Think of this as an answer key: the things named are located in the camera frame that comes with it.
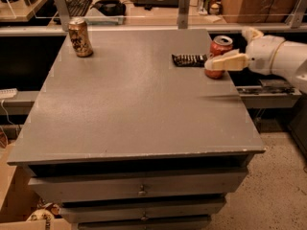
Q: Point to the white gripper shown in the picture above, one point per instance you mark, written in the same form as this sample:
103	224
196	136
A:
261	56

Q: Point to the red coke can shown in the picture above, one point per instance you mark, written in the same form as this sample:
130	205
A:
219	45

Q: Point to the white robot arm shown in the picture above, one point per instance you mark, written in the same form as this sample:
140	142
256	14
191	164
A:
289	62

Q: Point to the rxbar chocolate wrapper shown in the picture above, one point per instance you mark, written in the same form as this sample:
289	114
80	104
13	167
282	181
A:
189	60

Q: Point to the gold drink can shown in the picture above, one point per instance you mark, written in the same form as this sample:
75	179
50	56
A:
77	29

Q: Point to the brown cardboard box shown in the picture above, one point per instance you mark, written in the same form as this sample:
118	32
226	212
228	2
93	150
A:
257	11

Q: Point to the small round jar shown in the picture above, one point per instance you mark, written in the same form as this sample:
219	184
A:
214	9

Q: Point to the black headset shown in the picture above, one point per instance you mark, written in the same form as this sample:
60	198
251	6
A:
110	7

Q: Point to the grey drawer cabinet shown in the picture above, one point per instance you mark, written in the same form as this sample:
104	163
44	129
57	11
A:
129	109

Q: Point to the black keyboard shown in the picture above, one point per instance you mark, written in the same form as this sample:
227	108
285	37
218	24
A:
77	8

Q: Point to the middle drawer with knob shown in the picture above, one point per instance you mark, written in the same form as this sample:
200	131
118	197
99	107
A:
146	208

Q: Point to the drawer with knob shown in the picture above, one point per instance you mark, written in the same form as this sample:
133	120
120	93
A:
97	187
146	208

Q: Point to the bottom drawer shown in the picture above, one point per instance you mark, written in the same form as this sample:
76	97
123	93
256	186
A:
177	223

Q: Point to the white power strip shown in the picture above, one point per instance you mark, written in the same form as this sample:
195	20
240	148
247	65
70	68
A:
7	93

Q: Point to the top drawer with knob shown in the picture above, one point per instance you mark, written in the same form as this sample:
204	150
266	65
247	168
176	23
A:
97	187

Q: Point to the right metal bracket post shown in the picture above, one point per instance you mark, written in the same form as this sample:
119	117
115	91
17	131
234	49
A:
295	18

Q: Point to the metal bracket post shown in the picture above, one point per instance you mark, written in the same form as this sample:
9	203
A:
64	14
183	13
295	18

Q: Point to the middle metal bracket post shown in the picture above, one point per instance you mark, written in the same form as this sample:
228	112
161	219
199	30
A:
183	13

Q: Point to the left metal bracket post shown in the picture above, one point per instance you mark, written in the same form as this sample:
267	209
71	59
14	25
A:
64	14

